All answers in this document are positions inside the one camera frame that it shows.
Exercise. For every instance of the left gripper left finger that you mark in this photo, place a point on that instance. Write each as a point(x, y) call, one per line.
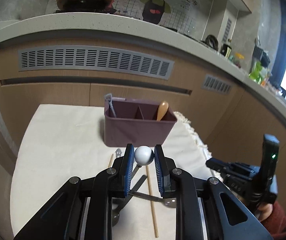
point(114, 182)

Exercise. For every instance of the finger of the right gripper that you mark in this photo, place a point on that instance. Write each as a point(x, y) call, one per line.
point(217, 165)

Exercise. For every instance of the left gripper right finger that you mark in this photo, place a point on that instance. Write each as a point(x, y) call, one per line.
point(174, 182)

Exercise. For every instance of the wooden spoon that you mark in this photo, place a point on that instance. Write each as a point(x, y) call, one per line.
point(162, 110)

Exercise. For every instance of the black mini spatula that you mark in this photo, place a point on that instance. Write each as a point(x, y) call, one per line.
point(138, 184)

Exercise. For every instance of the dark metal spoon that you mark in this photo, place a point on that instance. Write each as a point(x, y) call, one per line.
point(120, 204)

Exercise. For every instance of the ladle with white ball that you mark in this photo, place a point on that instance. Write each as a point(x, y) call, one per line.
point(143, 156)

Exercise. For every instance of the red knit sleeve forearm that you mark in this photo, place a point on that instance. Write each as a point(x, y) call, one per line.
point(277, 229)

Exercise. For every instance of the right hand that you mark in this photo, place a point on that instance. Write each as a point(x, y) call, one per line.
point(269, 213)

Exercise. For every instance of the maroon utensil holder box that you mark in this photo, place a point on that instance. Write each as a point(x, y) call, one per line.
point(135, 123)

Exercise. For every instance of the small grey vent grille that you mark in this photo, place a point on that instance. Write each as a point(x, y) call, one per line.
point(216, 84)

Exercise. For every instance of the green plastic bag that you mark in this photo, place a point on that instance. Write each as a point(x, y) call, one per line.
point(259, 74)

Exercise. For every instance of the yellow lid jar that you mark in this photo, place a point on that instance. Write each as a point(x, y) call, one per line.
point(238, 59)

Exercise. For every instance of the dark sauce bottle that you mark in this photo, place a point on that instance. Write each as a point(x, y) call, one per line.
point(226, 48)

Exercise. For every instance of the large grey vent grille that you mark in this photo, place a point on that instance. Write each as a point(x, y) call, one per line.
point(95, 58)

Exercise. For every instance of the black round pot lid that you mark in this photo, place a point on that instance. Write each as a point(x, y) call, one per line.
point(212, 42)

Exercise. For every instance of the grey stone countertop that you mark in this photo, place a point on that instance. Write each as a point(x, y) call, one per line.
point(133, 31)

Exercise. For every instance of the cartoon wall sticker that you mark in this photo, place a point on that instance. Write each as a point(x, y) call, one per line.
point(153, 2)

